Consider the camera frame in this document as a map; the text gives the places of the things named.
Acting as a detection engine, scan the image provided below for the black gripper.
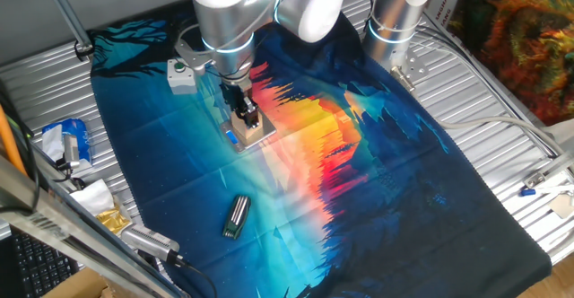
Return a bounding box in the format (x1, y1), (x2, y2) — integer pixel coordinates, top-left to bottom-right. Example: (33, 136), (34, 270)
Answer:
(219, 79), (262, 130)

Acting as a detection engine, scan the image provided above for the grey box with green button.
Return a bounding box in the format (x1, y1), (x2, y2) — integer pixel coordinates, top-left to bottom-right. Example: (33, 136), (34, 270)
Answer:
(166, 57), (199, 96)

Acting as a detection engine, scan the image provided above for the blue tissue pack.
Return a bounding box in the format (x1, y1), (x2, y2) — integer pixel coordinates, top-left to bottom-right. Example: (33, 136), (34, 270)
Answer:
(41, 118), (93, 165)

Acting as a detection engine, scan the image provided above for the gold foil wrapper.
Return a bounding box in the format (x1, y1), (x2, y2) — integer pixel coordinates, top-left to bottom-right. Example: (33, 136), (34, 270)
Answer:
(95, 203), (133, 236)

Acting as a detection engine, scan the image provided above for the black pole clamp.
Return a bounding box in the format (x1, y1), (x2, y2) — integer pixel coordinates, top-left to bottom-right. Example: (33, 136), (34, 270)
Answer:
(72, 40), (97, 63)

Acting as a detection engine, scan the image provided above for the yellow white crumpled bag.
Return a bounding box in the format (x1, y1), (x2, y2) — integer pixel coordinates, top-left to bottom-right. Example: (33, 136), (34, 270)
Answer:
(68, 178), (116, 216)

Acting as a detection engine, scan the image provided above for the sunset forest printed cloth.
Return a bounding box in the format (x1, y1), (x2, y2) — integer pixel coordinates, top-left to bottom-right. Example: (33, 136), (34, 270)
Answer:
(89, 0), (553, 298)

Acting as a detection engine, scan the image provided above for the small silver device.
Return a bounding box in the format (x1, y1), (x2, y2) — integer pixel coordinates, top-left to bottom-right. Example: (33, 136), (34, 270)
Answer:
(62, 133), (83, 171)

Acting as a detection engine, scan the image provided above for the aluminium pole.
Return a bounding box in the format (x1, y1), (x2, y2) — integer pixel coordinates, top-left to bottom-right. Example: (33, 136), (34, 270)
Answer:
(39, 0), (93, 50)

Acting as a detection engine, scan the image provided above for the white printed sign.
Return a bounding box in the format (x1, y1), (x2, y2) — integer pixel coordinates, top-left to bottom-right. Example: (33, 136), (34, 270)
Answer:
(422, 0), (465, 32)

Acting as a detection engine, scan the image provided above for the orange rod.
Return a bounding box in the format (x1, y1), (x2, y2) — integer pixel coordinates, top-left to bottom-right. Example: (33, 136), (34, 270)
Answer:
(0, 103), (29, 176)

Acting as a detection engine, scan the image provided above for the brown cardboard box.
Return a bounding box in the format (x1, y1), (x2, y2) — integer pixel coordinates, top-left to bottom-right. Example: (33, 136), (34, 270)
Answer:
(42, 266), (113, 298)

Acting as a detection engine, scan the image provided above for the black keyboard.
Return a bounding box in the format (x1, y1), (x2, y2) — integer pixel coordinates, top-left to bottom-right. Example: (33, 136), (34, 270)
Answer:
(8, 228), (82, 298)

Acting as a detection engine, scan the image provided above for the orange green printed cloth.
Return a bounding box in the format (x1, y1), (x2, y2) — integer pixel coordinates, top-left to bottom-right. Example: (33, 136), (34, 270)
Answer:
(448, 0), (574, 127)

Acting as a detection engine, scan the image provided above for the beige paper tag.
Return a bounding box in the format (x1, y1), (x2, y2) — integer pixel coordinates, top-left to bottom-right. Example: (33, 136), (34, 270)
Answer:
(547, 193), (574, 221)

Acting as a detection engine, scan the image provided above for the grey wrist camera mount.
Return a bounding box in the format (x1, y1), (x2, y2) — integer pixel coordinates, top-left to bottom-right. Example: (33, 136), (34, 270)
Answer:
(174, 39), (217, 77)

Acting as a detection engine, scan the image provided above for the silver camera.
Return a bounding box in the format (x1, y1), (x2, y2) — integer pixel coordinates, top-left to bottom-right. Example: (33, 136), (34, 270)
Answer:
(119, 223), (182, 265)

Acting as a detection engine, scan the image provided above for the black camera cable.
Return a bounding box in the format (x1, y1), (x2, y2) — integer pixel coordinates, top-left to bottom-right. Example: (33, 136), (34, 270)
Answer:
(172, 252), (220, 298)

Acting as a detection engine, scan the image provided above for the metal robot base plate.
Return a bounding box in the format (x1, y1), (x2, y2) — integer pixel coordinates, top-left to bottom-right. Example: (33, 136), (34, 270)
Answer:
(388, 46), (430, 94)

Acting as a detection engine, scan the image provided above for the aluminium frame rail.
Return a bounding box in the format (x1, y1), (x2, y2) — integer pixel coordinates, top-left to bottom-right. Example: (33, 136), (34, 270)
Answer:
(0, 153), (186, 298)

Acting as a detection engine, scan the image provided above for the thick grey base cable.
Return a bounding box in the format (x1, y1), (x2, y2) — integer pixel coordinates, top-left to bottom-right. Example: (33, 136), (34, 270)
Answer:
(437, 115), (574, 158)

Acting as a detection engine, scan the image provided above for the small metal bracket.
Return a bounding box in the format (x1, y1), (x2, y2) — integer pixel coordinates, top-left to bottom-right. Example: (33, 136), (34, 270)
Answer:
(521, 171), (547, 190)

